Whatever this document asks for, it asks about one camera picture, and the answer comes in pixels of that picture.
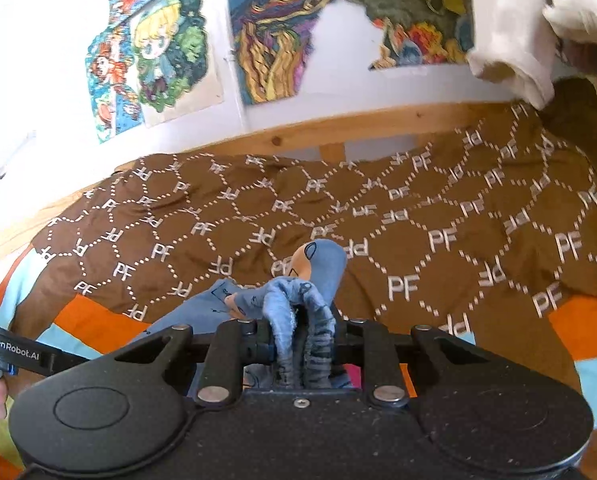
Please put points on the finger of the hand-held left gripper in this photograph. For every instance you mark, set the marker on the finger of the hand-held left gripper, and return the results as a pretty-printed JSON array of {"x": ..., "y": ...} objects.
[{"x": 63, "y": 360}]

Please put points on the white hanging garment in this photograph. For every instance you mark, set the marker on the white hanging garment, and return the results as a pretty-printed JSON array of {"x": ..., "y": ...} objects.
[{"x": 503, "y": 25}]

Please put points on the blue pants with orange print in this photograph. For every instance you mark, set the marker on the blue pants with orange print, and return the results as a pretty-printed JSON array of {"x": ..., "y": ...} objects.
[{"x": 298, "y": 285}]

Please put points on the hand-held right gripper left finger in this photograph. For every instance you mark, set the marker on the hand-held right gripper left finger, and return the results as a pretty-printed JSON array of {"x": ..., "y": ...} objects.
[{"x": 264, "y": 347}]

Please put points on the green and orange wall poster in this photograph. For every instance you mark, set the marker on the green and orange wall poster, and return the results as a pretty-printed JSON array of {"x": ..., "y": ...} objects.
[{"x": 408, "y": 10}]

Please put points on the brown patchwork blanket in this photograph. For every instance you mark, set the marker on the brown patchwork blanket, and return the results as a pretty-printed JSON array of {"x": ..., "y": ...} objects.
[{"x": 378, "y": 220}]

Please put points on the cartoon figures wall poster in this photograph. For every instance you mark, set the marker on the cartoon figures wall poster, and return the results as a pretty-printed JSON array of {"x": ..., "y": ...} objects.
[{"x": 163, "y": 55}]

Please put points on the wooden bed frame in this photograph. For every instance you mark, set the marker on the wooden bed frame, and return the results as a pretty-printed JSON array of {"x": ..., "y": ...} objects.
[{"x": 288, "y": 137}]

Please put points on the blue swirl wall poster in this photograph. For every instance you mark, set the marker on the blue swirl wall poster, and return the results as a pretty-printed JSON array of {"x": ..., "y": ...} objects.
[{"x": 273, "y": 35}]

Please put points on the dark brown cloth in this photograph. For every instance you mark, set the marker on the dark brown cloth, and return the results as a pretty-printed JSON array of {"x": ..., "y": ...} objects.
[{"x": 573, "y": 110}]

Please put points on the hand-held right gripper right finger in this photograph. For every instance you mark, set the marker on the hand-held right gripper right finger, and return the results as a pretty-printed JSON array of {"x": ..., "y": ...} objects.
[{"x": 351, "y": 342}]

